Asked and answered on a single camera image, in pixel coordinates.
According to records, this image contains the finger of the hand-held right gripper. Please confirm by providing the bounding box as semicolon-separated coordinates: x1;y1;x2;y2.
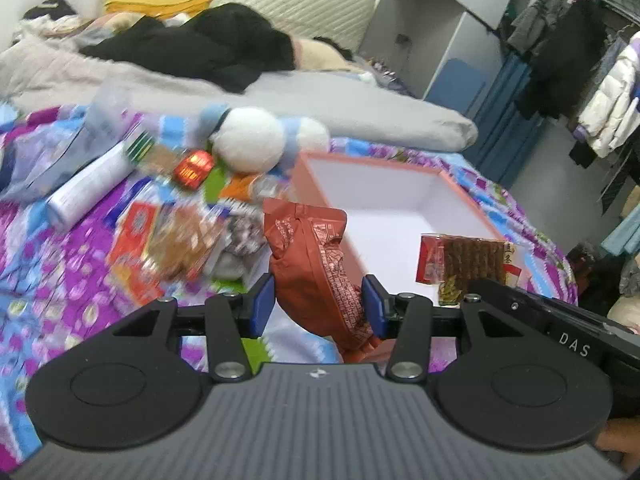
467;279;549;332

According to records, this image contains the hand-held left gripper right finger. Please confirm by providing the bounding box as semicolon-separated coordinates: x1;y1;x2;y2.
361;274;523;383

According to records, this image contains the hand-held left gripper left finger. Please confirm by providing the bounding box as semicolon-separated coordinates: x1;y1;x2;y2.
110;274;277;385

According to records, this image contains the orange brown snack bag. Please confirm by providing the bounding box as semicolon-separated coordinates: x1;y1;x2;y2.
262;197;383;363

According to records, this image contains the red pack of brown biscuits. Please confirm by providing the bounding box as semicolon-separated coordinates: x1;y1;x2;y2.
416;232;532;307

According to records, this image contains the red label pastry packet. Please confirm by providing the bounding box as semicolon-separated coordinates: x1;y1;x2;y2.
107;202;226;281

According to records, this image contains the pink cardboard box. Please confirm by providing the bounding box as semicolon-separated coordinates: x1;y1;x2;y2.
292;151;532;306

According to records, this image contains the orange and clear snack packet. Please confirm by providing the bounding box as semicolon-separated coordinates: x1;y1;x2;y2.
220;172;293;203

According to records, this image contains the red foil snack packet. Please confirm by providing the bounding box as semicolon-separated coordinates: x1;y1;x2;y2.
172;150;216;192

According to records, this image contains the person's right hand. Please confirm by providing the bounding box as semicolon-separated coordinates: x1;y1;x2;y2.
597;417;640;455

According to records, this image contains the cream cloth bundle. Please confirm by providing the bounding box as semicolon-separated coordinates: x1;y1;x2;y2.
607;292;640;331

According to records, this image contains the dark patterned snack packet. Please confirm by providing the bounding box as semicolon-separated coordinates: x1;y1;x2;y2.
215;210;272;282

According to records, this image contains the dark red container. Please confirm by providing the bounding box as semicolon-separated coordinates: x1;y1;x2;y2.
565;242;607;311

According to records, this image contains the light blue garment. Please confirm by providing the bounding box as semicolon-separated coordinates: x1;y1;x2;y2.
600;210;640;257

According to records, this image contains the orange red snack packet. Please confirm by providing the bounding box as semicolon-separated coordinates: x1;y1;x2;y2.
112;265;166;307

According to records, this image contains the white and blue plush toy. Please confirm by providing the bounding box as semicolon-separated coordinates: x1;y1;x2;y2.
197;104;331;178

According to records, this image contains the blue curtain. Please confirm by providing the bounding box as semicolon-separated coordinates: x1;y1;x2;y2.
467;52;546;191

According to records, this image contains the grey duvet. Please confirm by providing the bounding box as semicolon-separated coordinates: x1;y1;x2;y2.
0;35;478;153

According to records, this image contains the purple floral printed bedsheet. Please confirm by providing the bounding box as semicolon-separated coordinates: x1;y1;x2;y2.
0;105;578;466

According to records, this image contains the white puffer jacket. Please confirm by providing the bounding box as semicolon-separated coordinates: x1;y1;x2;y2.
575;30;640;158

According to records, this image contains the blue board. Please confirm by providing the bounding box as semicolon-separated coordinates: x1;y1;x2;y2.
427;57;488;116

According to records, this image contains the row of small bottles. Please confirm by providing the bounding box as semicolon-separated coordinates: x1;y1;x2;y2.
367;57;401;88

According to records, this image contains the clear plastic bag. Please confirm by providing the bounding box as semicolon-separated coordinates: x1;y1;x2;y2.
0;80;151;201

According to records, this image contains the black hanging coat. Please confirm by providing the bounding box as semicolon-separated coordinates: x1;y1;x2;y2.
515;0;608;121

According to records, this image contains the cream and pink plush blanket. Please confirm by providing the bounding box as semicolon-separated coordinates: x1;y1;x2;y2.
292;37;368;73

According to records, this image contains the black jacket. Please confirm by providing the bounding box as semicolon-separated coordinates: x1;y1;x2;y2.
80;2;296;93

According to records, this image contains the grey hanging coat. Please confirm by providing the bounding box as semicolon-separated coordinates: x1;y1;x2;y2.
507;0;566;53

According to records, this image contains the white wardrobe cabinet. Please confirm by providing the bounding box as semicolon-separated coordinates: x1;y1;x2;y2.
357;0;531;116

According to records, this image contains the yellow blanket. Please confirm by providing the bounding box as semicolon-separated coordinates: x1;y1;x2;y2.
104;0;216;16

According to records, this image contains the pile of clothes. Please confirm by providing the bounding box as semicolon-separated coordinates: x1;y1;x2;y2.
12;0;106;41

